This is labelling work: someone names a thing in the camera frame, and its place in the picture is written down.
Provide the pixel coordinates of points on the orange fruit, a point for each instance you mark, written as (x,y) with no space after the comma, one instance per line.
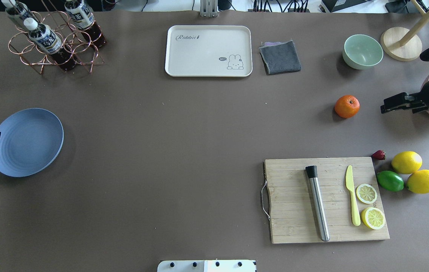
(347,106)

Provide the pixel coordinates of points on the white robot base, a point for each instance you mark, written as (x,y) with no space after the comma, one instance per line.
(207,266)

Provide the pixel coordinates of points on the blue plate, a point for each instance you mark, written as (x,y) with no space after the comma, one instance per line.
(30,141)

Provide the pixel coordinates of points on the red strawberry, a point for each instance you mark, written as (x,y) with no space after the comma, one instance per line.
(379,155)

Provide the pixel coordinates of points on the wooden stand round base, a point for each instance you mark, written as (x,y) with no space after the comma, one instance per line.
(403,44)

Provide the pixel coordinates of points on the yellow lemon near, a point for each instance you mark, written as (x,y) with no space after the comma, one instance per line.
(406,162)

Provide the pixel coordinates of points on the yellow lemon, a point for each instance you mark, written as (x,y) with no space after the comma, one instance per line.
(406,162)
(418,182)

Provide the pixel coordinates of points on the green bowl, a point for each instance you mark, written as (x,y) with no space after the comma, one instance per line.
(362,52)

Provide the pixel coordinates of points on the green lime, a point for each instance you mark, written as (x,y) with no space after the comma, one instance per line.
(390,181)

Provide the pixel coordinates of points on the yellow lemon far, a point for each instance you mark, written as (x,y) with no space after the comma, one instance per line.
(418,182)

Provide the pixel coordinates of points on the yellow plastic knife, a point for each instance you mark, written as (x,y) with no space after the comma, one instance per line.
(349,183)

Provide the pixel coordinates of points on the lemon slice lower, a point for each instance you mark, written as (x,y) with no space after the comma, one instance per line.
(366,194)

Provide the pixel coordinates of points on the lemon half upper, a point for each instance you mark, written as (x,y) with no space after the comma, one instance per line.
(373,218)

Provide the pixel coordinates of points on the wooden cutting board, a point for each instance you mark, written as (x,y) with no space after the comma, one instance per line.
(291,207)

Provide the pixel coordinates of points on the grey folded cloth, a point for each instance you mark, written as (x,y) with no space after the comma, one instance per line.
(280,57)

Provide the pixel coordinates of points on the steel muddler black tip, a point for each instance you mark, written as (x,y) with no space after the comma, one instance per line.
(318,202)

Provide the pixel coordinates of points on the cream rabbit tray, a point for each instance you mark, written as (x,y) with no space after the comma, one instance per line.
(208,51)

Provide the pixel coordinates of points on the tea bottle lower right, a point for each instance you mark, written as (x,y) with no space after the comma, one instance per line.
(83,18)

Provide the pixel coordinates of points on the tea bottle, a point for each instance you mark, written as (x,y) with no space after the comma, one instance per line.
(83,18)
(18,12)
(49,43)

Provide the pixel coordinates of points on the tea bottle top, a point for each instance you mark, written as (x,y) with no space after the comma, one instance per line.
(49,43)

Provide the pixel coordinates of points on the tea bottle lower left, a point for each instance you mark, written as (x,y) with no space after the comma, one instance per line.
(18,12)

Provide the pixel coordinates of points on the copper wire bottle rack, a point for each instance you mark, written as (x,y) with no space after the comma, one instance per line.
(85,53)

